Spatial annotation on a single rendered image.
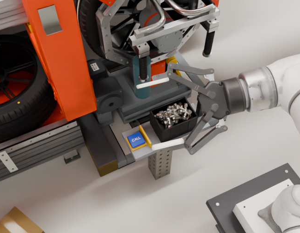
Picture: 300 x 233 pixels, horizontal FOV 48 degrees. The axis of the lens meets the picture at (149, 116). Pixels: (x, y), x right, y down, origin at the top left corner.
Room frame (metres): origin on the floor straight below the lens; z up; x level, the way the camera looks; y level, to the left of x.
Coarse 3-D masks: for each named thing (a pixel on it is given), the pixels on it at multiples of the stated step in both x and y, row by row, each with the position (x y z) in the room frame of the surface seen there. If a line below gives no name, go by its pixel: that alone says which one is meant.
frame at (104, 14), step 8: (120, 0) 1.21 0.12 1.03; (200, 0) 1.40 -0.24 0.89; (104, 8) 1.22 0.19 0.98; (112, 8) 1.19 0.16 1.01; (192, 8) 1.43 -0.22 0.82; (96, 16) 1.21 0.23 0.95; (104, 16) 1.17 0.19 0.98; (112, 16) 1.19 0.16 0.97; (104, 24) 1.17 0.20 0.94; (200, 24) 1.40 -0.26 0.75; (104, 32) 1.17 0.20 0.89; (184, 32) 1.38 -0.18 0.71; (192, 32) 1.39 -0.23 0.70; (104, 40) 1.17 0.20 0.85; (184, 40) 1.37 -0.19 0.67; (104, 48) 1.17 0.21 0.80; (112, 48) 1.23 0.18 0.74; (176, 48) 1.36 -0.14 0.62; (112, 56) 1.18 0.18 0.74; (120, 56) 1.20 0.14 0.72; (128, 56) 1.26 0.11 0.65; (152, 56) 1.29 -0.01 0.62; (160, 56) 1.30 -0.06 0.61; (168, 56) 1.32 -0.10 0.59; (128, 64) 1.22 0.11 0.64
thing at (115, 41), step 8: (136, 0) 1.36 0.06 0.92; (160, 0) 1.42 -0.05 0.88; (120, 8) 1.32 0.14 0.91; (128, 8) 1.34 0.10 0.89; (136, 8) 1.40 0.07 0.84; (168, 8) 1.44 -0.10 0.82; (184, 8) 1.48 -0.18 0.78; (136, 16) 1.40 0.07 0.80; (176, 16) 1.50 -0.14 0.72; (184, 16) 1.46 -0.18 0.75; (120, 24) 1.33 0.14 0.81; (128, 24) 1.56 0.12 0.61; (136, 24) 1.36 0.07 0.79; (112, 32) 1.30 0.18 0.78; (120, 32) 1.47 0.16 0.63; (128, 32) 1.35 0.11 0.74; (112, 40) 1.34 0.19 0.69; (120, 40) 1.39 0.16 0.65; (128, 40) 1.34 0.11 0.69; (120, 48) 1.30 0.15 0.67; (128, 48) 1.34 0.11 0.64; (152, 48) 1.37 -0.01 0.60
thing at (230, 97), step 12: (216, 84) 0.46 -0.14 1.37; (228, 84) 0.45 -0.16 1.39; (240, 84) 0.45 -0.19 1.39; (204, 96) 0.44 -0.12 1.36; (216, 96) 0.44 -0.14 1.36; (228, 96) 0.43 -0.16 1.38; (240, 96) 0.43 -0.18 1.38; (204, 108) 0.43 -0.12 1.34; (228, 108) 0.42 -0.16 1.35; (240, 108) 0.41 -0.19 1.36
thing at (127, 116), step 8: (176, 72) 1.59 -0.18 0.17; (184, 88) 1.47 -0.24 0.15; (168, 96) 1.40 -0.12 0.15; (176, 96) 1.38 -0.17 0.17; (184, 96) 1.41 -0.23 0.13; (144, 104) 1.33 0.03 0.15; (152, 104) 1.33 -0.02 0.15; (160, 104) 1.33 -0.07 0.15; (120, 112) 1.26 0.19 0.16; (128, 112) 1.27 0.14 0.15; (136, 112) 1.25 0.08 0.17; (144, 112) 1.28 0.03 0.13; (128, 120) 1.22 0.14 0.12
